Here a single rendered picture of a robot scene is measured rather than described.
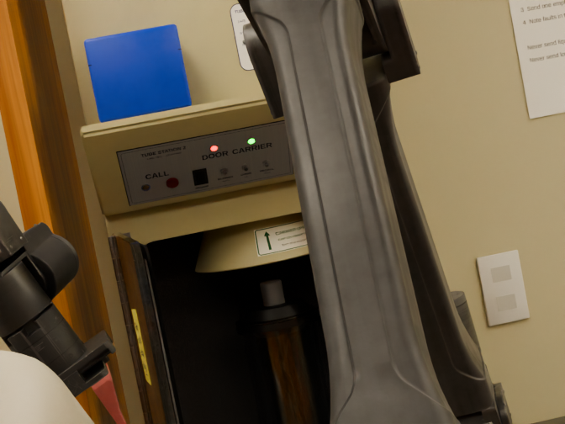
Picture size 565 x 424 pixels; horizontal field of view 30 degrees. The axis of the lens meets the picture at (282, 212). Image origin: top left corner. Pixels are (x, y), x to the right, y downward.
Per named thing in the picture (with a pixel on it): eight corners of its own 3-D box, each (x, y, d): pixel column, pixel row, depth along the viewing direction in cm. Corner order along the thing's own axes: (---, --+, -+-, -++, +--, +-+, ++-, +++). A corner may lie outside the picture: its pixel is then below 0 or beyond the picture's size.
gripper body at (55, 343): (29, 406, 103) (-18, 346, 101) (114, 343, 104) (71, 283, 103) (28, 422, 96) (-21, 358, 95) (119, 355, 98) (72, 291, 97)
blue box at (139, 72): (105, 127, 122) (90, 50, 121) (190, 111, 123) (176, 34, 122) (99, 123, 112) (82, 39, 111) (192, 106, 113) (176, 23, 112)
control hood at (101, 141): (102, 216, 123) (85, 131, 122) (372, 163, 126) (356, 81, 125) (95, 220, 111) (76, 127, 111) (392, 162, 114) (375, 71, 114)
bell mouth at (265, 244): (193, 266, 143) (185, 226, 143) (320, 240, 145) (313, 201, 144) (197, 278, 125) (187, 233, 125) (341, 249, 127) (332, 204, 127)
